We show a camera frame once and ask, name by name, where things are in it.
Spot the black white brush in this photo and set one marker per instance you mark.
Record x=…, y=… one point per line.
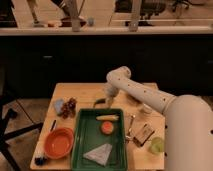
x=40, y=158

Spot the orange red bowl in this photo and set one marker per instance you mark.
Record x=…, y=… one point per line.
x=58, y=143

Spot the brown wooden box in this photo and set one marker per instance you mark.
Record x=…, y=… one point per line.
x=143, y=135

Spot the green plastic tray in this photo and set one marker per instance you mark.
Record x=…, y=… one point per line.
x=88, y=136

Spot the green cup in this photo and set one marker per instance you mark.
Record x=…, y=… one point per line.
x=157, y=146

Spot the red grape bunch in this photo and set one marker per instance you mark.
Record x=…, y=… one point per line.
x=69, y=108

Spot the dark maroon bowl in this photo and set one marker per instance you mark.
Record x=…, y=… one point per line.
x=133, y=99

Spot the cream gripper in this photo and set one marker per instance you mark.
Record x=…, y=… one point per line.
x=109, y=101

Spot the black marker pen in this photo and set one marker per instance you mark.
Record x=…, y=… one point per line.
x=53, y=125

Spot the grey folded cloth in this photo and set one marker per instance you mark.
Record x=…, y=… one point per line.
x=100, y=155

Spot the orange round fruit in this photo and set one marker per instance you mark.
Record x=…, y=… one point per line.
x=107, y=127

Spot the white cup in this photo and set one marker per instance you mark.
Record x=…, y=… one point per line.
x=146, y=109

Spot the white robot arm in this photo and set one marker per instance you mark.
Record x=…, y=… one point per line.
x=189, y=121

